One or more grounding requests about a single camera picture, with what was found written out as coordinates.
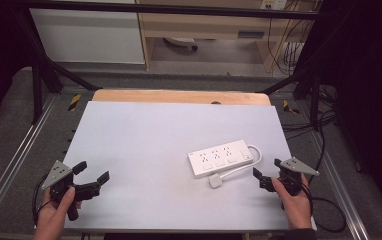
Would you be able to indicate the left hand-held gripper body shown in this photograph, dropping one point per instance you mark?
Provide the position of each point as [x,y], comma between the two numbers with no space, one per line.
[58,171]

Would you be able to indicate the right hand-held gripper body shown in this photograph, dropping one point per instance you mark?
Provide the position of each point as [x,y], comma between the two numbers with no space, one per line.
[294,165]

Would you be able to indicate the person's right hand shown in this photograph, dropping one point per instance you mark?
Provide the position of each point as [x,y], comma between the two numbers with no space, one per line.
[297,210]

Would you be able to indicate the person's left hand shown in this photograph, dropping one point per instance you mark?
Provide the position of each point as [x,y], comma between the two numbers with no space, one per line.
[50,220]

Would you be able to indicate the white plug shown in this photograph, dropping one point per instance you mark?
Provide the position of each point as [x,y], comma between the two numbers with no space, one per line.
[216,180]

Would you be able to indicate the white power strip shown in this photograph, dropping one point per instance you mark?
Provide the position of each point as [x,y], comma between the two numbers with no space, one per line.
[219,158]

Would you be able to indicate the wooden table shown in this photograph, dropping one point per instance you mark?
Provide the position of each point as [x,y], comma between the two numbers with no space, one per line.
[179,97]

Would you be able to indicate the white cabinet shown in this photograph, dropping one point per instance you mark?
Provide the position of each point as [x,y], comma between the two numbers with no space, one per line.
[89,36]

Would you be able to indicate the white chair base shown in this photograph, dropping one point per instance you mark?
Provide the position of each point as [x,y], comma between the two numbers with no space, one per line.
[180,41]

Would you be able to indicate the aluminium floor rail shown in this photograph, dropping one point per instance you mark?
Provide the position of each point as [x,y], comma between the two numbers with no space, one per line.
[337,180]
[19,153]

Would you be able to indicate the white wall socket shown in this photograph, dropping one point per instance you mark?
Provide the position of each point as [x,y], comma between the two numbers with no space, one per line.
[274,4]

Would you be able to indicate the black metal frame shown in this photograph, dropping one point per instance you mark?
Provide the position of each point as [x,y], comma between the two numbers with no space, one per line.
[179,9]

